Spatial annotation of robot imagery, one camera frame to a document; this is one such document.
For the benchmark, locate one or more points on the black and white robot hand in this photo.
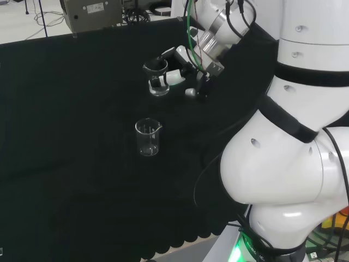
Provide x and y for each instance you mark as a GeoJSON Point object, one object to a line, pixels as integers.
{"type": "Point", "coordinates": [180, 56]}

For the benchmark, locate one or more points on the clear glass beaker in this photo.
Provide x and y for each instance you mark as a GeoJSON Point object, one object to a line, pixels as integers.
{"type": "Point", "coordinates": [148, 142]}
{"type": "Point", "coordinates": [158, 88]}

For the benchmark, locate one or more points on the black tripod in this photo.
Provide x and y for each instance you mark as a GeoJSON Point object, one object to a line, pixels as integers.
{"type": "Point", "coordinates": [43, 19]}
{"type": "Point", "coordinates": [137, 13]}

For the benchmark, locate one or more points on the grey metal cabinet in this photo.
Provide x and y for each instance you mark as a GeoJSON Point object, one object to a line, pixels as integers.
{"type": "Point", "coordinates": [92, 16]}

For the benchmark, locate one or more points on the black bench cloth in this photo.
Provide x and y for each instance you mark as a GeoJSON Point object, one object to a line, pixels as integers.
{"type": "Point", "coordinates": [81, 109]}

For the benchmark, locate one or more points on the yellow stop button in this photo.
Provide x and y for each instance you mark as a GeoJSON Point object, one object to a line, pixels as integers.
{"type": "Point", "coordinates": [340, 218]}

